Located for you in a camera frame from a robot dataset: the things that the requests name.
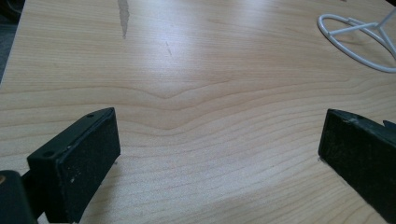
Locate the white wire display rack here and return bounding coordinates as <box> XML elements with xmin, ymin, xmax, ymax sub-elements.
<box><xmin>317</xmin><ymin>7</ymin><xmax>396</xmax><ymax>74</ymax></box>

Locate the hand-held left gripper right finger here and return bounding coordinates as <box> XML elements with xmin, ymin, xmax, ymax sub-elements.
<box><xmin>318</xmin><ymin>108</ymin><xmax>396</xmax><ymax>224</ymax></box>

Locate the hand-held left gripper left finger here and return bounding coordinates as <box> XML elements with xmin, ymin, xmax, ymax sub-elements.
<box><xmin>21</xmin><ymin>106</ymin><xmax>121</xmax><ymax>224</ymax></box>

